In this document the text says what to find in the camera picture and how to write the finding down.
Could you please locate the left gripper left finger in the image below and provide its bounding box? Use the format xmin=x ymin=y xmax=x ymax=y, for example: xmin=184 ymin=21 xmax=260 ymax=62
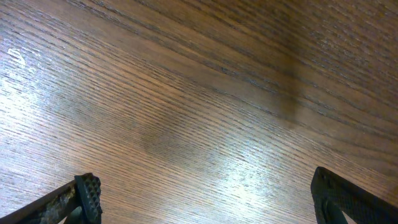
xmin=1 ymin=173 xmax=103 ymax=224

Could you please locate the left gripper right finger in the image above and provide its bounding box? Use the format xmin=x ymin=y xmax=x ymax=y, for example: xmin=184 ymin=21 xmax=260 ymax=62
xmin=310 ymin=167 xmax=397 ymax=224

